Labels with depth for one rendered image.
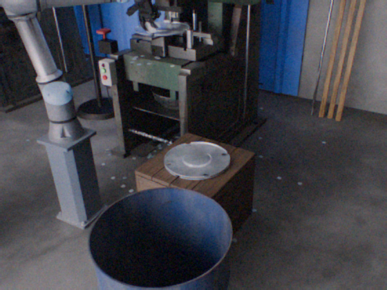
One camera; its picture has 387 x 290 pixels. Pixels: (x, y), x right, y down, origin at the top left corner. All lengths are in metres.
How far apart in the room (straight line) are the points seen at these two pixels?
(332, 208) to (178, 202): 0.97
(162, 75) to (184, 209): 0.91
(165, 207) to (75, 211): 0.67
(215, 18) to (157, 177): 1.05
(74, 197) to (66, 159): 0.21
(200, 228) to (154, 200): 0.19
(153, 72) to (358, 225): 1.27
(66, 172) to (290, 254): 1.05
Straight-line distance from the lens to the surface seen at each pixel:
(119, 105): 2.28
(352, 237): 1.95
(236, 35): 2.29
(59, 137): 1.75
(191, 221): 1.38
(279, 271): 1.72
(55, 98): 1.69
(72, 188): 1.85
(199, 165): 1.64
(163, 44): 2.08
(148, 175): 1.63
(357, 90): 3.15
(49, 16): 3.53
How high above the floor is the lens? 1.26
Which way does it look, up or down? 30 degrees down
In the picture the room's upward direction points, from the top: 2 degrees counter-clockwise
